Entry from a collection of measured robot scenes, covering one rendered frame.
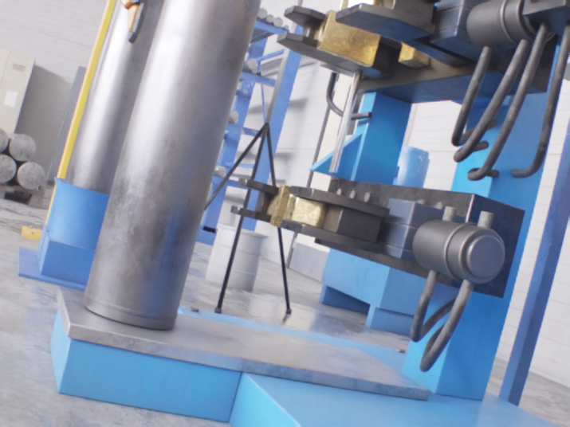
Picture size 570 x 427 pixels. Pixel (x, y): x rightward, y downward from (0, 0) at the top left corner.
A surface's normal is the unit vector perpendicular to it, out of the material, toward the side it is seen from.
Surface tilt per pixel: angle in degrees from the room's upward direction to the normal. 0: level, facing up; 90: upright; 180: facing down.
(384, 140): 90
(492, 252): 90
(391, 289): 90
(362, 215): 90
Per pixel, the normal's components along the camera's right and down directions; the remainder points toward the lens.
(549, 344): -0.90, -0.25
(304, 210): -0.42, -0.13
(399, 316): 0.36, 0.07
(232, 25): 0.65, 0.15
